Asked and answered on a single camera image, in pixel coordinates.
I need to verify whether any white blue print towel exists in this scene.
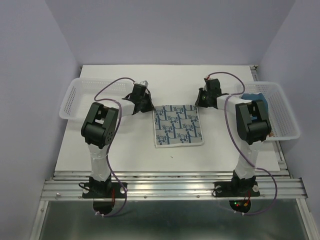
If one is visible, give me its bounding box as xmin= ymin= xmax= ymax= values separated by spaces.
xmin=152 ymin=104 xmax=204 ymax=148

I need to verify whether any dark blue towel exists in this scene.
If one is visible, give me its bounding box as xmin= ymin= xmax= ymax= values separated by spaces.
xmin=240 ymin=92 xmax=269 ymax=117

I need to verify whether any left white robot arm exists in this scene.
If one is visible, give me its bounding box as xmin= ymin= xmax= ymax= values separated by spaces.
xmin=79 ymin=81 xmax=155 ymax=199

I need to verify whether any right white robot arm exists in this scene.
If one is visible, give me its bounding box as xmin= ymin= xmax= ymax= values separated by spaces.
xmin=195 ymin=78 xmax=272 ymax=198

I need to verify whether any left white plastic basket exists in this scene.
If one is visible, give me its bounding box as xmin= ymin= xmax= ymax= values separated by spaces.
xmin=59 ymin=77 xmax=134 ymax=122

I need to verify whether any white plastic basket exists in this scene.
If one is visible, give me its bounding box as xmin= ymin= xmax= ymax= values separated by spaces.
xmin=235 ymin=81 xmax=301 ymax=142
xmin=59 ymin=77 xmax=134 ymax=122

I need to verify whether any right white plastic basket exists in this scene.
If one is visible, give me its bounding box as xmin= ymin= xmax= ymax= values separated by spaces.
xmin=235 ymin=81 xmax=301 ymax=142

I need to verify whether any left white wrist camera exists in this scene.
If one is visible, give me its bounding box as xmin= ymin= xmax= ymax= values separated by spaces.
xmin=135 ymin=80 xmax=149 ymax=88

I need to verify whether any aluminium mounting rail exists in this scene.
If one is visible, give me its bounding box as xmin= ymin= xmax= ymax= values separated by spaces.
xmin=40 ymin=170 xmax=308 ymax=201

